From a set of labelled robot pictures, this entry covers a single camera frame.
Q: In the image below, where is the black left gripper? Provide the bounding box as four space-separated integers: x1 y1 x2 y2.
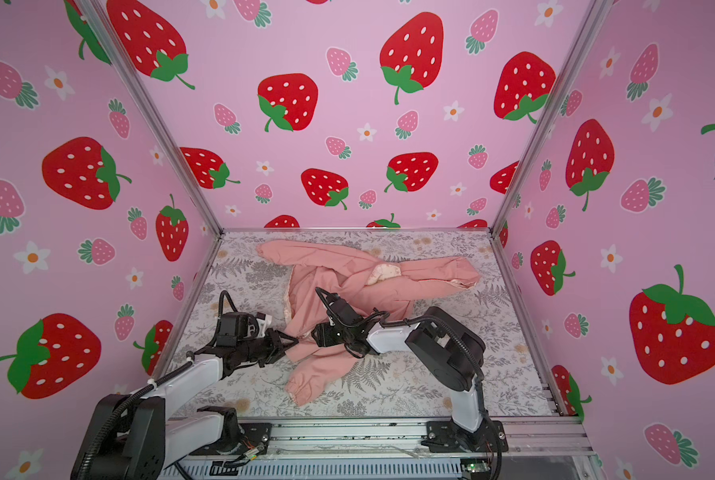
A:
238 328 299 366

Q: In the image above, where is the pink hooded zip jacket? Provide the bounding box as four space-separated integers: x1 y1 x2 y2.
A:
257 240 481 406

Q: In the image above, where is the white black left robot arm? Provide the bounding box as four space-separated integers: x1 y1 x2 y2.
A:
71 308 299 479

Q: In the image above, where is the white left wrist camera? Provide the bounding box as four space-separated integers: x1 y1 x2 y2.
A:
247 312 273 339

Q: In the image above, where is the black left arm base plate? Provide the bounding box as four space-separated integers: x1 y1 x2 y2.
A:
191 406 273 461

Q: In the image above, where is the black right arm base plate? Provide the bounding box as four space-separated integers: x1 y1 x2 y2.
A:
421 420 509 454

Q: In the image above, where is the aluminium right corner post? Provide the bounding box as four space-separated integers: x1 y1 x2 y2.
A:
491 0 613 238

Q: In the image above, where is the aluminium corner post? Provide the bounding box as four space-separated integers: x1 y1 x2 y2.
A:
491 0 613 238
78 0 223 238

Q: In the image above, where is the aluminium left corner post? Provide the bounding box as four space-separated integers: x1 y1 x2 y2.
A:
78 0 223 238

